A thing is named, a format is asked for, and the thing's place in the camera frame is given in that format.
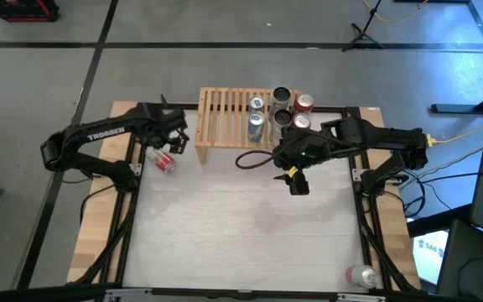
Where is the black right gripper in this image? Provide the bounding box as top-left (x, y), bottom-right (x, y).
top-left (273, 127), bottom-right (335, 197)

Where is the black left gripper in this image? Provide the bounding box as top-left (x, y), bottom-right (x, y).
top-left (142, 102), bottom-right (191, 155)

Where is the white and red beverage can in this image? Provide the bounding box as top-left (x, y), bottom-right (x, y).
top-left (145, 146), bottom-right (178, 175)

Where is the orange-red Fanta can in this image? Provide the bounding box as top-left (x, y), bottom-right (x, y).
top-left (291, 112), bottom-right (313, 131)

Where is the blue silver Red Bull can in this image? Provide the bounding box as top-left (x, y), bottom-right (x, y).
top-left (246, 110), bottom-right (267, 144)
top-left (247, 95), bottom-right (266, 115)

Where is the red soda can silver lid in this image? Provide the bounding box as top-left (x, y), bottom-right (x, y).
top-left (293, 92), bottom-right (314, 115)

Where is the light wooden slatted shelf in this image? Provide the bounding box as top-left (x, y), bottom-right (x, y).
top-left (194, 86), bottom-right (309, 168)

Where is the pink silver beverage can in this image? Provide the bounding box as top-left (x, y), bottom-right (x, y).
top-left (345, 263), bottom-right (381, 289)

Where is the white printed sign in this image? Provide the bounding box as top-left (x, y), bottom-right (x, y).
top-left (412, 229), bottom-right (450, 286)

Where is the black tripod stand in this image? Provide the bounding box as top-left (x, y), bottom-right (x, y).
top-left (340, 0), bottom-right (386, 54)

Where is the black desk leg base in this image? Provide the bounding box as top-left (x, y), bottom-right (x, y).
top-left (430, 83), bottom-right (483, 115)

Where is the dark grey chair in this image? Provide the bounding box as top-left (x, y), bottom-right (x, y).
top-left (436, 220), bottom-right (483, 302)

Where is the black and red crate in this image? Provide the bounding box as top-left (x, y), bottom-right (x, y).
top-left (0, 0), bottom-right (60, 23)

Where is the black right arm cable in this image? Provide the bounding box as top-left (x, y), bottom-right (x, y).
top-left (235, 148), bottom-right (287, 170)

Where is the black metal table frame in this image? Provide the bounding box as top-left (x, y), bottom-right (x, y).
top-left (67, 100), bottom-right (423, 302)

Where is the yellow extension cord plug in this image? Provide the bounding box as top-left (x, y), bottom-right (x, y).
top-left (423, 125), bottom-right (483, 148)

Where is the black floor cable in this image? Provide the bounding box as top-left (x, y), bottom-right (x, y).
top-left (392, 159), bottom-right (483, 219)

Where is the yellow hanging cable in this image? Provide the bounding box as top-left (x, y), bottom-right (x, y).
top-left (361, 0), bottom-right (429, 24)

